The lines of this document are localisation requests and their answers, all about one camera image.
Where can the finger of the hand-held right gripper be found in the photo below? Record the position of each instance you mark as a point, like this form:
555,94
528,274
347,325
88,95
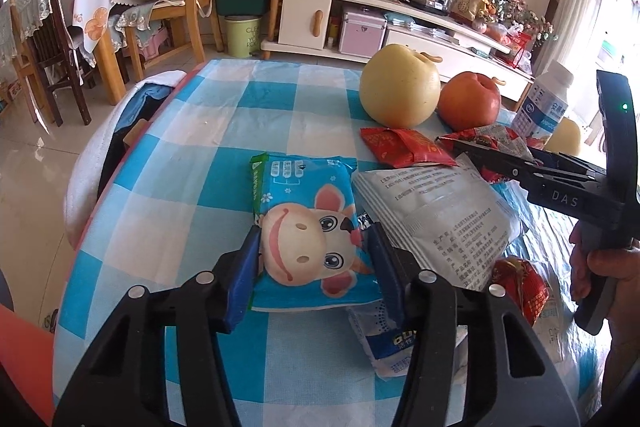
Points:
575,163
500,162

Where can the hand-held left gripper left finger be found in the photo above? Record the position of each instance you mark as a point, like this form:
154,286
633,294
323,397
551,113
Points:
240,282

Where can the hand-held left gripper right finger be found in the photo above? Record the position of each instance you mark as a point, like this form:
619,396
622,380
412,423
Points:
387,277

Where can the red and silver wrapper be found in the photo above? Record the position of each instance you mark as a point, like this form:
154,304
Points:
492,138

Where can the white packet with grey print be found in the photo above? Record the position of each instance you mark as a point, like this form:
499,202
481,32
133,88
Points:
440,212

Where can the blue cartoon wet wipes packet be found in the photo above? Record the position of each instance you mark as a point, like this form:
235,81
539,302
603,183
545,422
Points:
305,227

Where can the person's right forearm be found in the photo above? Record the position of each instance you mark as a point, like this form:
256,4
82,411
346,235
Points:
624,347

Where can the light green trash bin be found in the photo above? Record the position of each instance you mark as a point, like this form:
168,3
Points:
242,36

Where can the person's right hand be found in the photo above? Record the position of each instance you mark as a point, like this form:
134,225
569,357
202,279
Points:
617,264

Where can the yellow pear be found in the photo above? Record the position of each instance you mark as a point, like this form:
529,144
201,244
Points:
562,139
400,84

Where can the white yogurt drink bottle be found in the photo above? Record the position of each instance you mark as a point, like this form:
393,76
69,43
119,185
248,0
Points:
542,107

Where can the orange red apple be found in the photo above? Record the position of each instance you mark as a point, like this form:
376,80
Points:
470,102

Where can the white packet with blue print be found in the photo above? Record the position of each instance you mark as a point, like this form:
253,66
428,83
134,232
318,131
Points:
395,347

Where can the flat red packet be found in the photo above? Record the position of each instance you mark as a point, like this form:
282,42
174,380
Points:
405,146

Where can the red gift bag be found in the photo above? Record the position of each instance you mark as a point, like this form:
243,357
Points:
519,47

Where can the red snack wrapper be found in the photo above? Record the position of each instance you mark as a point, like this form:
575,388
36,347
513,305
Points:
520,287

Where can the blue checked tablecloth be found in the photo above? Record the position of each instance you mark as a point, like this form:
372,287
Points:
210,142

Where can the dried flower arrangement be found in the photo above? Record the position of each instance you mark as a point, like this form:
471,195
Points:
525,14

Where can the beige snack bag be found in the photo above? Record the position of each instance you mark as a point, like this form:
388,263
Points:
470,4

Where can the white TV cabinet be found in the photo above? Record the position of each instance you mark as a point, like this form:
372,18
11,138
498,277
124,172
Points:
400,29

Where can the pink storage case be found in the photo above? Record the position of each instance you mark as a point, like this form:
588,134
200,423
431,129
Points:
362,32

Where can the white cloth covered seat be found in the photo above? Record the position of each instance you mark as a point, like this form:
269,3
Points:
95,157

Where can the orange red plastic object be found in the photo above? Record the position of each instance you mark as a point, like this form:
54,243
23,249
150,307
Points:
22,357

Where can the dark wooden chair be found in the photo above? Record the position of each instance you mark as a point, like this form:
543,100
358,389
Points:
50,57

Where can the dining table with printed cloth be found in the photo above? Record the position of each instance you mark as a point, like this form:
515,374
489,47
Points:
95,22

